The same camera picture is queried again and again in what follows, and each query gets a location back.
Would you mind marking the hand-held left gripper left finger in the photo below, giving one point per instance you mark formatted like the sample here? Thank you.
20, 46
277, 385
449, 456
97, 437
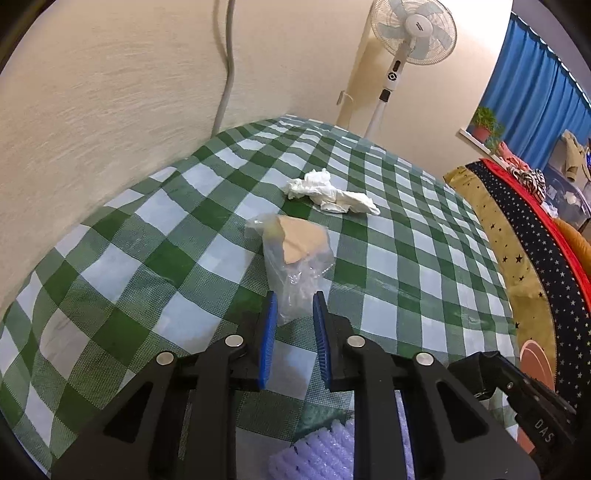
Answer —
270, 341

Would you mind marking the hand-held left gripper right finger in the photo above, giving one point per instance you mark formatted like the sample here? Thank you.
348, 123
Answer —
322, 341

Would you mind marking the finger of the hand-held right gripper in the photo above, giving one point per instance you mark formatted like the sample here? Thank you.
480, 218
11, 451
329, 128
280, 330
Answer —
485, 374

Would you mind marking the clear plastic bag with bread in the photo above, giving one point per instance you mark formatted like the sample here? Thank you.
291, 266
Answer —
295, 249

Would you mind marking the navy star bedsheet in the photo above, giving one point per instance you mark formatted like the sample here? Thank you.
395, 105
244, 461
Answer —
549, 263

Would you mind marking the yellow bed sheet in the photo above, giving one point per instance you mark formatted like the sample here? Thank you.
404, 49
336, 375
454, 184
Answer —
503, 240

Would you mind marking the green checked tablecloth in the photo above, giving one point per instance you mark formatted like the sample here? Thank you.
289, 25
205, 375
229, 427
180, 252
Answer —
184, 221

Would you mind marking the crumpled white tissue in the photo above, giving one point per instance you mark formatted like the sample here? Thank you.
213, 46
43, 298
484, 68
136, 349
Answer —
330, 194

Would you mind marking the orange pillow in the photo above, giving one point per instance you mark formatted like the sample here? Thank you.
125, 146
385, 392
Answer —
572, 231

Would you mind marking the clear storage box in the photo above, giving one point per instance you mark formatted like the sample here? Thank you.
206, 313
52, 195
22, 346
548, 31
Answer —
565, 198

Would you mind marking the black white striped cloth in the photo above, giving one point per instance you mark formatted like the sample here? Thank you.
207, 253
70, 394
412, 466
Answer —
528, 182

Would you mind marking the pink folded cloth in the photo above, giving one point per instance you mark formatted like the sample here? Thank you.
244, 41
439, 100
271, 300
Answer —
512, 156

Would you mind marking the white window sill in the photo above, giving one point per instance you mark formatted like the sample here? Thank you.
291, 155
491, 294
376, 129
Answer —
471, 138

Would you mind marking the beige jacket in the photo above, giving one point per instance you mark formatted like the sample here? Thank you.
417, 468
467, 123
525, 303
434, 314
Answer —
575, 154

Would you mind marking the white fan power plug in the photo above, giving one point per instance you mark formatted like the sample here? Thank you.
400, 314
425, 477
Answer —
342, 98

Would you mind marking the potted green plant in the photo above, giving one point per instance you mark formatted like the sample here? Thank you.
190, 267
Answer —
485, 123

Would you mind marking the blue curtain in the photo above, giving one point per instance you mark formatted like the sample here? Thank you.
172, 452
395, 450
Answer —
531, 92

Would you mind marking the white standing fan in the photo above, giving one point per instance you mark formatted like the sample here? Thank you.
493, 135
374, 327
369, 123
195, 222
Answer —
413, 27

